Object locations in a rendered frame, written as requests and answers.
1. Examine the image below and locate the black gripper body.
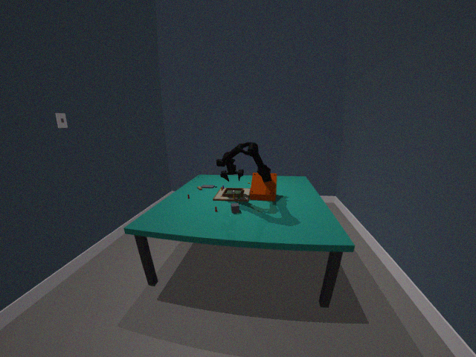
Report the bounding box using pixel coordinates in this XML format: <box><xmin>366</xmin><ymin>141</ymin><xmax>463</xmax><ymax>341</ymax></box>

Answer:
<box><xmin>220</xmin><ymin>166</ymin><xmax>244</xmax><ymax>177</ymax></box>

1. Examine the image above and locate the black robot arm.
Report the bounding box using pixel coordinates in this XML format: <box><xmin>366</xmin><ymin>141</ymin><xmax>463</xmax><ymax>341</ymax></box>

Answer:
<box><xmin>216</xmin><ymin>142</ymin><xmax>271</xmax><ymax>182</ymax></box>

